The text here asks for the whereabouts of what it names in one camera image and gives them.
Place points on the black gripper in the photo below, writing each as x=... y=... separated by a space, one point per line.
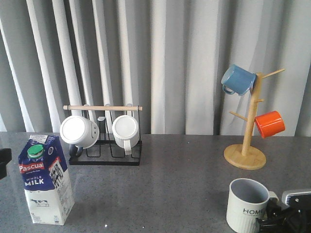
x=5 y=158
x=295 y=219

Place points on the cream HOME mug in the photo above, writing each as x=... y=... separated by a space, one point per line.
x=247 y=201

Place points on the blue white milk carton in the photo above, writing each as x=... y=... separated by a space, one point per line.
x=45 y=175

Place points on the wooden mug tree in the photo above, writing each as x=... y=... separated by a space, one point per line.
x=244 y=155

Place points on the white smiley face mug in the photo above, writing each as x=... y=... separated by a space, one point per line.
x=80 y=133

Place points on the orange enamel mug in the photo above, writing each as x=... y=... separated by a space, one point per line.
x=269 y=124

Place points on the white ribbed mug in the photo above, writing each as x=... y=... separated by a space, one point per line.
x=126 y=132

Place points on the blue enamel mug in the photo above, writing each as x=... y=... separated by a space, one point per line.
x=237 y=80

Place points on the grey pleated curtain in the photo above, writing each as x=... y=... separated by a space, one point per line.
x=166 y=55

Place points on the black wire mug rack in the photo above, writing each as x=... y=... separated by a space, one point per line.
x=105 y=151

